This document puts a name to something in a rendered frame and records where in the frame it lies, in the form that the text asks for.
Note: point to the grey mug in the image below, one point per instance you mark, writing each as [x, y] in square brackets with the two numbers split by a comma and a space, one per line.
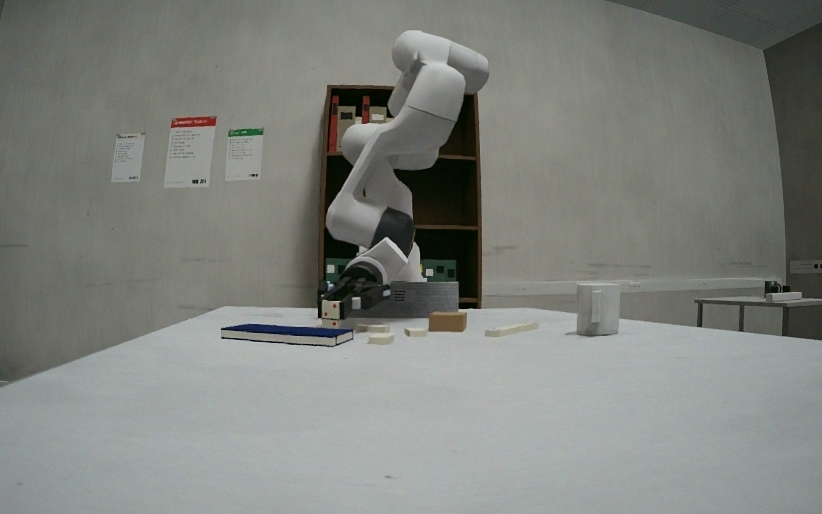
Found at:
[588, 309]

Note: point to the brown rectangular box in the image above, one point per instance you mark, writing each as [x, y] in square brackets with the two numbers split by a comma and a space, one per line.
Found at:
[452, 322]

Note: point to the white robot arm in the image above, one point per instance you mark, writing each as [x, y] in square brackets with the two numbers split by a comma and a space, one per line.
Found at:
[431, 87]

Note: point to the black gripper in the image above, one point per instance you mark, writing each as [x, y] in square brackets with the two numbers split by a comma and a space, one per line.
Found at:
[368, 276]

